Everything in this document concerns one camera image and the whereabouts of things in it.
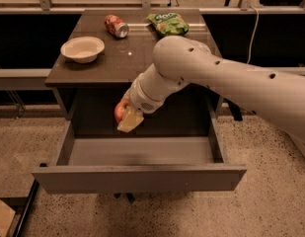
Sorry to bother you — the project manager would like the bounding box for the cardboard box lower left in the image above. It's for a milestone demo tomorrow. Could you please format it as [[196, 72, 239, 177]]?
[[0, 199, 16, 237]]

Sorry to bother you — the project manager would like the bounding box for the white paper bowl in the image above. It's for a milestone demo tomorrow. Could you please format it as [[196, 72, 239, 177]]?
[[60, 37, 105, 64]]

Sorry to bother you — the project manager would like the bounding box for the open grey top drawer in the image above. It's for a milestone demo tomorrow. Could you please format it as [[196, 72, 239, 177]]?
[[33, 93, 246, 194]]

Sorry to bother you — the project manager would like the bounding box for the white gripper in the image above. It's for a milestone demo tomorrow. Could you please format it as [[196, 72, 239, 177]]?
[[117, 74, 164, 132]]

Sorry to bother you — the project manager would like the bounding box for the red apple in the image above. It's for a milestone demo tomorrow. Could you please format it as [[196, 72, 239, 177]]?
[[114, 99, 129, 123]]

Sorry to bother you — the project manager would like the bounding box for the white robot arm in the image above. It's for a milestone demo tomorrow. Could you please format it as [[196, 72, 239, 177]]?
[[114, 36, 305, 143]]

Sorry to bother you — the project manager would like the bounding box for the white cable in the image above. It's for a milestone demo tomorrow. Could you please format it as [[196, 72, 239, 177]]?
[[246, 5, 261, 65]]

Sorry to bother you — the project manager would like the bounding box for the black metal floor frame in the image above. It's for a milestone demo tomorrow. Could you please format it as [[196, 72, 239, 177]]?
[[0, 180, 39, 237]]

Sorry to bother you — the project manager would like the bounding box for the grey cabinet with top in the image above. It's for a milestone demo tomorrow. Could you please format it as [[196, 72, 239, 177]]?
[[45, 10, 222, 138]]

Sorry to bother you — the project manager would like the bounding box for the green chip bag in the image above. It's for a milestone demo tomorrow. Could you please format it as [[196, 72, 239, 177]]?
[[146, 12, 190, 37]]

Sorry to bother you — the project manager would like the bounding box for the red soda can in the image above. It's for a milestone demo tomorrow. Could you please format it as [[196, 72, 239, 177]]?
[[104, 15, 128, 39]]

